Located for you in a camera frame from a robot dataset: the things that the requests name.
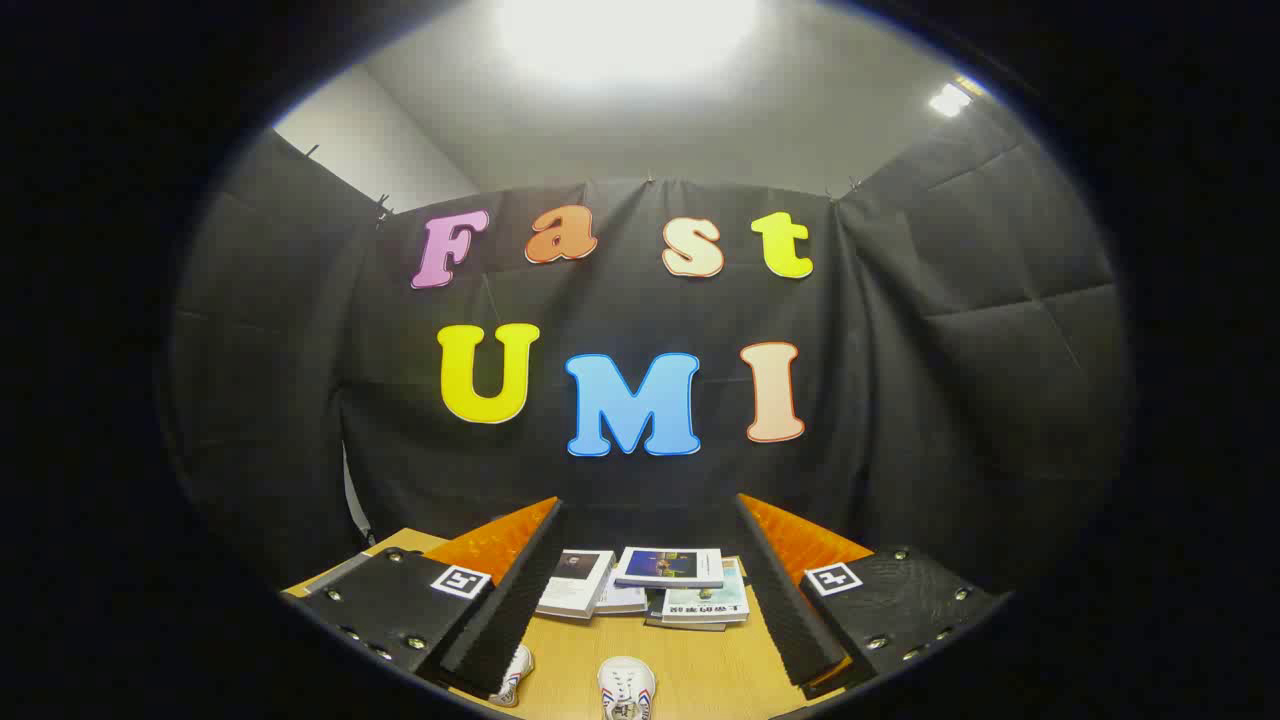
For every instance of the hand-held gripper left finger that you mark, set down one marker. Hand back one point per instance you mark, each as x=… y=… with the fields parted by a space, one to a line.
x=500 y=620

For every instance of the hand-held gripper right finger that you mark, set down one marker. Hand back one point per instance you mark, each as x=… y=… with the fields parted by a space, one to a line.
x=790 y=620

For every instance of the white canvas shoe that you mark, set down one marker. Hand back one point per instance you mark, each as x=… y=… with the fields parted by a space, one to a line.
x=625 y=685
x=518 y=675

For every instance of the white book with portrait cover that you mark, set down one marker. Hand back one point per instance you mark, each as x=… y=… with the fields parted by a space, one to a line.
x=572 y=585

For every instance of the book with teal cover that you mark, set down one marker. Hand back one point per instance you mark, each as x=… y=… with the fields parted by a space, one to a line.
x=710 y=603

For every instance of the dark hardcover book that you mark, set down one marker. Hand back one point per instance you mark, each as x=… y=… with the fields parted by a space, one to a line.
x=685 y=626

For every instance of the plain white book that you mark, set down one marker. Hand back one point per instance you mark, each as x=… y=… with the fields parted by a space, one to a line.
x=622 y=598

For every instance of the book with blue picture cover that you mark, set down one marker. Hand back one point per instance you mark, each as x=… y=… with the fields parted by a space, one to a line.
x=668 y=566

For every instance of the small ceiling light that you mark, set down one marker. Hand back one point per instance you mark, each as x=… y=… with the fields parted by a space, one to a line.
x=950 y=99

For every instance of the large ceiling light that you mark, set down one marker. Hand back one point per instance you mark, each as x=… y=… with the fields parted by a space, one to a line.
x=625 y=35

